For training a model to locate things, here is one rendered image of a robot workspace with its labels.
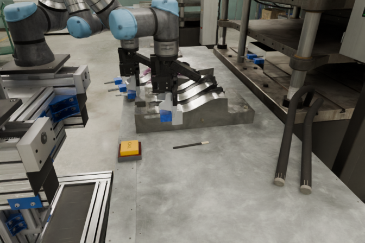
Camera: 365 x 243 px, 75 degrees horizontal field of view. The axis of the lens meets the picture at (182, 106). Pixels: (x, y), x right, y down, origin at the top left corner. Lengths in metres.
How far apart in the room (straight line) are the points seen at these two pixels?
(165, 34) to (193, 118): 0.41
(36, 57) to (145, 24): 0.61
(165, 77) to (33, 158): 0.41
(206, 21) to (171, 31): 4.61
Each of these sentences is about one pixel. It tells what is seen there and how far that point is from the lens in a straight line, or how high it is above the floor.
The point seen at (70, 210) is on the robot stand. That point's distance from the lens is 1.59.
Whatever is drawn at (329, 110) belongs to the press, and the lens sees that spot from 1.38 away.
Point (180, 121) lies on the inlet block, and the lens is 0.83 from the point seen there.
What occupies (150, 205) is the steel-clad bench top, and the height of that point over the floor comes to 0.80.
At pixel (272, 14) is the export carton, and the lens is 6.98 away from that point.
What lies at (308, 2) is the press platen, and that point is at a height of 1.27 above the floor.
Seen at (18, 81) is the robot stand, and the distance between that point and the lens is 1.23.
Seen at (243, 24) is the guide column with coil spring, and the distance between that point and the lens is 1.87.
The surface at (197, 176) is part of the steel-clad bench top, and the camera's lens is 0.79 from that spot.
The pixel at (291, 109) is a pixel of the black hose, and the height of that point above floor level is 0.91.
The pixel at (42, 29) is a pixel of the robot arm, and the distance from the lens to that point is 1.19.
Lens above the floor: 1.35
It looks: 28 degrees down
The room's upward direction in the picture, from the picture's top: straight up
